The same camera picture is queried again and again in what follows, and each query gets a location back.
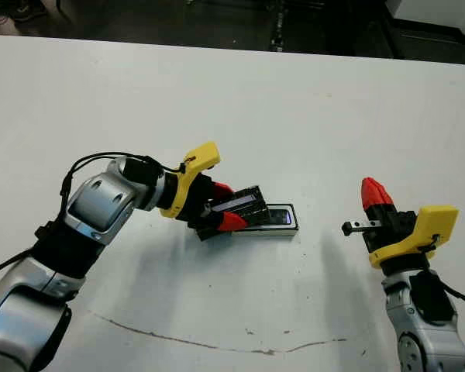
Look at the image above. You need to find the white cabinet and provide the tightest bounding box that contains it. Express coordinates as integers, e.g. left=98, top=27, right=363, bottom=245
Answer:
left=383, top=0, right=465, bottom=38

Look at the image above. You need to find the black and yellow left gripper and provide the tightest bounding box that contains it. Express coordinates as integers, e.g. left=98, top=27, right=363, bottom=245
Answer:
left=154, top=141, right=250, bottom=242

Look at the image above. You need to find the black and yellow right gripper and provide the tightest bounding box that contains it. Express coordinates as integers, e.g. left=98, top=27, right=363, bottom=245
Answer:
left=340, top=177, right=460, bottom=276

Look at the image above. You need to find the black gantry stand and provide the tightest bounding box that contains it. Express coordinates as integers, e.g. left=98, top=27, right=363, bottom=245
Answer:
left=270, top=0, right=291, bottom=51

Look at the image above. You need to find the dark shoe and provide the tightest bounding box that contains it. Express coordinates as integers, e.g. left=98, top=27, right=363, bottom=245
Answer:
left=13, top=2, right=43, bottom=20

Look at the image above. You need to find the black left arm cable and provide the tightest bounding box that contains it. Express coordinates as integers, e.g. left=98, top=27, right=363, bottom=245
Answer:
left=0, top=152, right=189, bottom=294

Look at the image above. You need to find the black camera box lid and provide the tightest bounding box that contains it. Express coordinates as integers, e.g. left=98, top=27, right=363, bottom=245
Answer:
left=201, top=185, right=272, bottom=242

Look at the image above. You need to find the white camera box base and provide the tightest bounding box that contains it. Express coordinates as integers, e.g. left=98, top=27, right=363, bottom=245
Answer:
left=230, top=201, right=299, bottom=240

